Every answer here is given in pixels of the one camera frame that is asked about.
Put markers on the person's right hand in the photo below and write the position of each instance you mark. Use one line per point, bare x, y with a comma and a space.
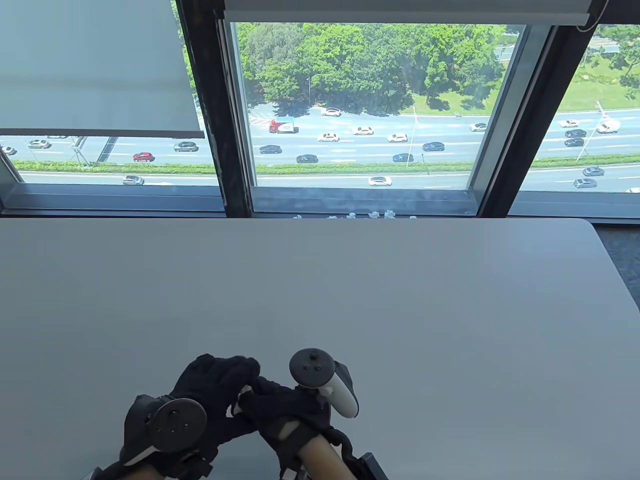
285, 405

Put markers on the person's left hand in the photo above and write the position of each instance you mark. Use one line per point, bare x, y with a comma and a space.
215, 380

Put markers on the white kitchen paper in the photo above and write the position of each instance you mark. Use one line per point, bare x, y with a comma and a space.
230, 411

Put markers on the row of kitchen paper balls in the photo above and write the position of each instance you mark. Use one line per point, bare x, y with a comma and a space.
389, 215

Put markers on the person's right forearm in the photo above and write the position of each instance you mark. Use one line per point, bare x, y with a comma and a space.
325, 457

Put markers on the person's left forearm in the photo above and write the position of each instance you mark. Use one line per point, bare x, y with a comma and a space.
142, 474

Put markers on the white and black right hand controller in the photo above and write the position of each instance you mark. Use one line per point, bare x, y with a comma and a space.
342, 397

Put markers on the black left hand controller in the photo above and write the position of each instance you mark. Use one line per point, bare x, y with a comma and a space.
175, 425

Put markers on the grey window sash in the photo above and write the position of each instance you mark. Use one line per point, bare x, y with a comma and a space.
360, 202

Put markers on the grey lowered roller blind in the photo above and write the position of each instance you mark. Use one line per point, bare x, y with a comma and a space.
90, 65

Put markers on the white raised roller blind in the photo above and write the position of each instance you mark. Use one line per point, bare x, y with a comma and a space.
400, 10

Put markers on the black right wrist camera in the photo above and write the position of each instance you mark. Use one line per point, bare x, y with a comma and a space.
372, 468

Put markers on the black window frame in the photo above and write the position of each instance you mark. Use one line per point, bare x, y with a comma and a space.
205, 100

